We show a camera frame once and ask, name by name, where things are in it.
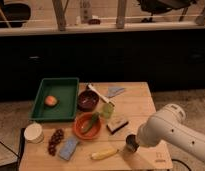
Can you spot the yellow corn cob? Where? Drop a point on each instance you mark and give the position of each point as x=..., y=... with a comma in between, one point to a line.
x=103, y=154

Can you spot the dark purple bowl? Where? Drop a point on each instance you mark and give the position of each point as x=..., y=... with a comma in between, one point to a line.
x=87, y=100

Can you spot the orange peach fruit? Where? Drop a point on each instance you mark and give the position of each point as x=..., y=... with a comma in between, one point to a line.
x=50, y=101

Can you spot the light green plastic cup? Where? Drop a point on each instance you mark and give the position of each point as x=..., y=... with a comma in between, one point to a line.
x=107, y=110

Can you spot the green plastic tray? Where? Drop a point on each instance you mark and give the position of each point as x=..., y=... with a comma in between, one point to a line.
x=66, y=92

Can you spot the blue sponge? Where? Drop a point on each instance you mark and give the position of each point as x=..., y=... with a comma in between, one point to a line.
x=68, y=148

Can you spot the green vegetable toy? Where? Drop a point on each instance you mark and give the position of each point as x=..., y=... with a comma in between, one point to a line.
x=92, y=121

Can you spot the dark red grape bunch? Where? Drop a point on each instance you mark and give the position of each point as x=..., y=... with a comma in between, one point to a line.
x=55, y=139

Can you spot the metal cup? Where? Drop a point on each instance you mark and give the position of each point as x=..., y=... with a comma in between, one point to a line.
x=131, y=143

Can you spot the wooden block brush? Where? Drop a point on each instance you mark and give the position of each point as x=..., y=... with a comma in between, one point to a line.
x=116, y=123

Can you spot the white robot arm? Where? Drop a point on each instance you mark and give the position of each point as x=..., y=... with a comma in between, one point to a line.
x=166, y=124

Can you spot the grey blue cloth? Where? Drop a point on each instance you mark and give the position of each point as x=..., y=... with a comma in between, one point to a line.
x=114, y=91

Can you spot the white handled knife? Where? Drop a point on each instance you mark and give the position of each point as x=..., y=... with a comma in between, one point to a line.
x=104, y=98

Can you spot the black office chair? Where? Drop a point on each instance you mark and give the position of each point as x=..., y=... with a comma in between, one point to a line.
x=163, y=6

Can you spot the orange plate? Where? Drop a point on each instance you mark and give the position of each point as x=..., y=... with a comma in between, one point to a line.
x=82, y=121

